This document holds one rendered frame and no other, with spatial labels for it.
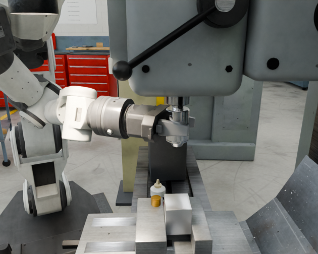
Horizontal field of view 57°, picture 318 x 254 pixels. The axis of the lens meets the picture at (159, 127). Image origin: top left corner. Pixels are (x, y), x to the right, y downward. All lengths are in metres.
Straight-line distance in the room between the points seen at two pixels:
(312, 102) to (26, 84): 0.75
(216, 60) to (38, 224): 1.22
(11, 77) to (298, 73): 0.64
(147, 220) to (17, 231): 0.95
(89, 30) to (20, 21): 8.98
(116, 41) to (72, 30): 9.35
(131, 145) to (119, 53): 1.96
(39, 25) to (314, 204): 0.80
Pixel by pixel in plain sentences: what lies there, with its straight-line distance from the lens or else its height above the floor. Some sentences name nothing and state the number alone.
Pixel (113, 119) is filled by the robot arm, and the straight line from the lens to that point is 0.59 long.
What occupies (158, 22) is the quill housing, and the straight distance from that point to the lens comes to 0.46.
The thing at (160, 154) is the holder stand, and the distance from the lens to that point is 0.95.
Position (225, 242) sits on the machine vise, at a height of 1.00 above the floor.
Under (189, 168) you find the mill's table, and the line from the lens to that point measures 1.08.
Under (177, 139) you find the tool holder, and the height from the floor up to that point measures 1.21.
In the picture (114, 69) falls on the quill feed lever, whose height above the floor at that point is 1.36.
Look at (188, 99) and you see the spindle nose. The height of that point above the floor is 1.29.
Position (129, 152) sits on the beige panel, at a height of 0.41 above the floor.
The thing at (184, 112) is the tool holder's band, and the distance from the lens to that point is 0.56.
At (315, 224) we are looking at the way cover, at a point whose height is 1.00.
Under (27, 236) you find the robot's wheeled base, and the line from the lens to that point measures 1.46.
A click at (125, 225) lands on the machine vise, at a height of 1.00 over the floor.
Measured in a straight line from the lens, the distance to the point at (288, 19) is 0.48.
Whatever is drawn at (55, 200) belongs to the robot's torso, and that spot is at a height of 0.70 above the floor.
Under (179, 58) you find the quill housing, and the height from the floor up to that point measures 1.38.
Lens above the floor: 1.42
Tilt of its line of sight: 19 degrees down
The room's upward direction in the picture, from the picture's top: straight up
